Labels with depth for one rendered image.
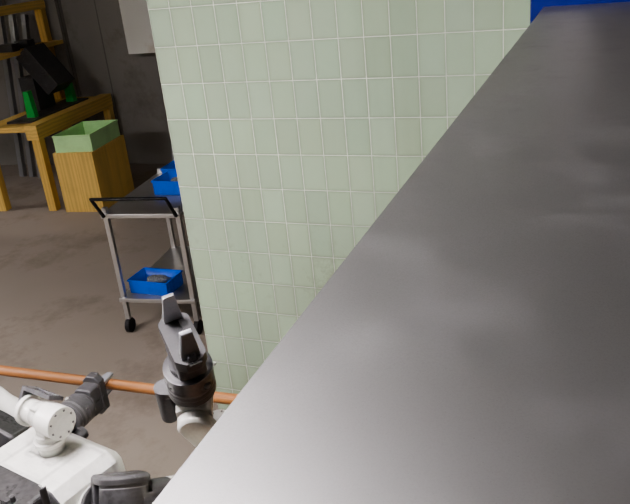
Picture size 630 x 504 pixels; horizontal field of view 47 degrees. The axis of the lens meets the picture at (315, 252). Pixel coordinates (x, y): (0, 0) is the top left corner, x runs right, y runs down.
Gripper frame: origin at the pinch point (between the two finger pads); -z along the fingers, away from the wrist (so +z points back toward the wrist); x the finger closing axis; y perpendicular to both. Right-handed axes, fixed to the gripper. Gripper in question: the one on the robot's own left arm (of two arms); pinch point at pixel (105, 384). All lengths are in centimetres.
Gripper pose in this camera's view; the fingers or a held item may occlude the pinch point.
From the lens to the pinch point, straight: 219.1
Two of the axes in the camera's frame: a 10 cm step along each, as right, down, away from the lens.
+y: 9.3, 0.5, -3.5
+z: -3.4, 3.9, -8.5
